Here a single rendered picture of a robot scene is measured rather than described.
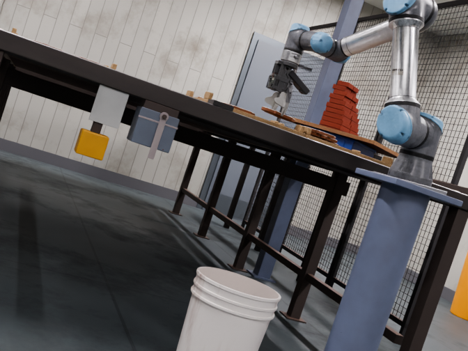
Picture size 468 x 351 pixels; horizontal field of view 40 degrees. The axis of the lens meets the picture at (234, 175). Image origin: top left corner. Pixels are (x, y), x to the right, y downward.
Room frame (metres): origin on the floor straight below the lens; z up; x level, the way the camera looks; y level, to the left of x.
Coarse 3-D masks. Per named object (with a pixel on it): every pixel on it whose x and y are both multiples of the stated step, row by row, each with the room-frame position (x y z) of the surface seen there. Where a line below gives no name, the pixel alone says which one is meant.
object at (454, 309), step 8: (464, 264) 5.99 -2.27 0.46; (464, 272) 5.93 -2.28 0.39; (464, 280) 5.90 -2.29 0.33; (456, 288) 6.01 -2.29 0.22; (464, 288) 5.87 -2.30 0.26; (456, 296) 5.94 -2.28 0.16; (464, 296) 5.85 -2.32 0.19; (456, 304) 5.91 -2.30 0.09; (464, 304) 5.84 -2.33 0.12; (456, 312) 5.88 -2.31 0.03; (464, 312) 5.82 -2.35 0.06
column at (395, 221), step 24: (384, 192) 2.20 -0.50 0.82; (408, 192) 2.16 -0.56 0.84; (432, 192) 2.12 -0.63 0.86; (384, 216) 2.17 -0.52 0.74; (408, 216) 2.16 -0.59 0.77; (384, 240) 2.16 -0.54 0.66; (408, 240) 2.17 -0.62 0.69; (360, 264) 2.20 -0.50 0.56; (384, 264) 2.16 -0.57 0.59; (360, 288) 2.17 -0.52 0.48; (384, 288) 2.16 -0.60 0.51; (360, 312) 2.16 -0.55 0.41; (384, 312) 2.17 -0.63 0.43; (336, 336) 2.19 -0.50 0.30; (360, 336) 2.16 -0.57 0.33
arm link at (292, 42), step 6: (294, 24) 2.52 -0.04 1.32; (300, 24) 2.51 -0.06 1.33; (294, 30) 2.52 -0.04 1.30; (300, 30) 2.51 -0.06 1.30; (306, 30) 2.52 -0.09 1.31; (288, 36) 2.53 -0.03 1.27; (294, 36) 2.51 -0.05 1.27; (288, 42) 2.52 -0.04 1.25; (294, 42) 2.51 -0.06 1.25; (288, 48) 2.52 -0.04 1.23; (294, 48) 2.51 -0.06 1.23; (300, 48) 2.51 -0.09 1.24
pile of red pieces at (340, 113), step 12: (336, 84) 3.46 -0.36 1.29; (348, 84) 3.42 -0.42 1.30; (336, 96) 3.44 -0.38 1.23; (348, 96) 3.44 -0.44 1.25; (336, 108) 3.43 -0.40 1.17; (348, 108) 3.46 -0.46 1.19; (324, 120) 3.44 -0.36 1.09; (336, 120) 3.41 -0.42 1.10; (348, 120) 3.47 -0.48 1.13; (348, 132) 3.49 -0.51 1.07
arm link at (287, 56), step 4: (284, 52) 2.53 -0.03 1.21; (288, 52) 2.52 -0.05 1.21; (292, 52) 2.51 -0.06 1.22; (284, 56) 2.52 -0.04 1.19; (288, 56) 2.51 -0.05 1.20; (292, 56) 2.52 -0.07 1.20; (296, 56) 2.51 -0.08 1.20; (300, 56) 2.54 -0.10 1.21; (284, 60) 2.53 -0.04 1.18; (288, 60) 2.51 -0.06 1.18; (292, 60) 2.51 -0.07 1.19; (296, 60) 2.52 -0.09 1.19; (296, 64) 2.54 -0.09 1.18
